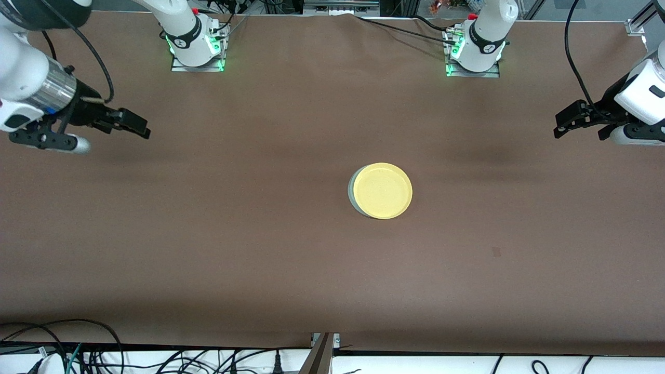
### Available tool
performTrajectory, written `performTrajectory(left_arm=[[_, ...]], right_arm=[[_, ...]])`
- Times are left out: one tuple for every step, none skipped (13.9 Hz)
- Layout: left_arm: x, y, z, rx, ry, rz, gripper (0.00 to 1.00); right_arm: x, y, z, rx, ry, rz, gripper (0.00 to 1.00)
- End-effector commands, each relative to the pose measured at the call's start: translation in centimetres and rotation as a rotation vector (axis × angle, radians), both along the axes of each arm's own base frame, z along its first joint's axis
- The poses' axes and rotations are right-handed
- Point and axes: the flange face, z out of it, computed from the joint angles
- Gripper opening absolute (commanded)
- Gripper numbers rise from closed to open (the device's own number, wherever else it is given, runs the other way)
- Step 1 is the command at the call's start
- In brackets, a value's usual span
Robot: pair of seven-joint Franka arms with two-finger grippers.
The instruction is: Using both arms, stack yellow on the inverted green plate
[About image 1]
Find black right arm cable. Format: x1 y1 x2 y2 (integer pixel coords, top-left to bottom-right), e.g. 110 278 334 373
39 0 115 103

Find brown table cloth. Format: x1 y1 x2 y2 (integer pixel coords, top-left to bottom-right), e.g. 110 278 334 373
0 11 665 359

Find colourful background objects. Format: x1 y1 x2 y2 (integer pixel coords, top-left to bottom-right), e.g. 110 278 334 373
429 0 471 14

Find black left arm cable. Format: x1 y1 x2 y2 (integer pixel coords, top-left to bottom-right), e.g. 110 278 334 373
564 0 611 120

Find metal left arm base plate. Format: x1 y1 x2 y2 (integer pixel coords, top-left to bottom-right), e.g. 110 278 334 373
443 29 500 78

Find white lower board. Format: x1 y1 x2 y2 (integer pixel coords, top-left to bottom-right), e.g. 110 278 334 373
0 347 665 374

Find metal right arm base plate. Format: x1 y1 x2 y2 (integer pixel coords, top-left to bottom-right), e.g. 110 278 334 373
170 23 229 72

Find large looped black cable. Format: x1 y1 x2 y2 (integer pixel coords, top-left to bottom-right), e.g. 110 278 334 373
0 318 124 374

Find long black base cable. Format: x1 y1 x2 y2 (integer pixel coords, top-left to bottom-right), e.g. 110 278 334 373
356 16 453 42

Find pale green round plate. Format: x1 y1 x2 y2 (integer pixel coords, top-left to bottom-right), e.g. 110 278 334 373
347 167 375 218

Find aluminium profile post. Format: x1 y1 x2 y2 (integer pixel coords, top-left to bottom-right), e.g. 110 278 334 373
625 0 658 37

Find green cable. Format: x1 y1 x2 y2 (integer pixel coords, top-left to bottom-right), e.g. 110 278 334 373
65 343 84 374

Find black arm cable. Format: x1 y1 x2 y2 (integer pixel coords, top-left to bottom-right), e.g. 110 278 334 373
564 0 611 120
39 0 115 103

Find aluminium corner bracket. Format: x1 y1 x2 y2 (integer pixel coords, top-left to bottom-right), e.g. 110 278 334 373
311 332 341 374

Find yellow round plate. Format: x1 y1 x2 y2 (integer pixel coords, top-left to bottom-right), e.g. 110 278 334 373
352 163 413 220

